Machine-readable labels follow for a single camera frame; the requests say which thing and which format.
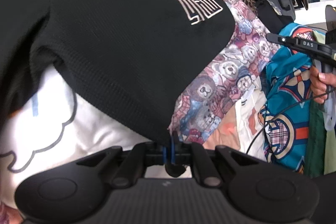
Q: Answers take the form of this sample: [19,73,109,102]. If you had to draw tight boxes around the cream bear print bedsheet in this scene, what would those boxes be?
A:
[0,0,268,224]

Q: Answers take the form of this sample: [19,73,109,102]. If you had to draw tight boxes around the blue cartoon print garment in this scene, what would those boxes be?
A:
[258,23,326,169]

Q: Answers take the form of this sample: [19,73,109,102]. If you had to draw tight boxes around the black bear patchwork shorts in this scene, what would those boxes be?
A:
[1,0,236,144]

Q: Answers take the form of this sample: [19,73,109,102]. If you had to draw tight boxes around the person's right hand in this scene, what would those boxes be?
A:
[310,66,336,105]

